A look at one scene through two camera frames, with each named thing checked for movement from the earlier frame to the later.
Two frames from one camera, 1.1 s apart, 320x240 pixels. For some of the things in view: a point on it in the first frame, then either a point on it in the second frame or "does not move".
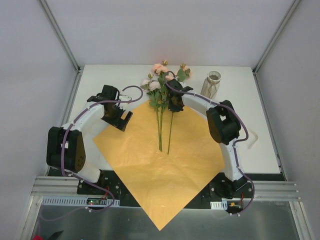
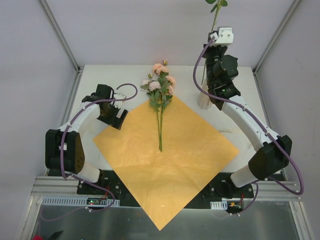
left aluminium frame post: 79,69 does not move
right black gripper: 175,104 → 213,50
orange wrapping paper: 164,160 does not move
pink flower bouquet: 156,85 does not move
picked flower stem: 182,75 → 217,3
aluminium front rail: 263,190 does not move
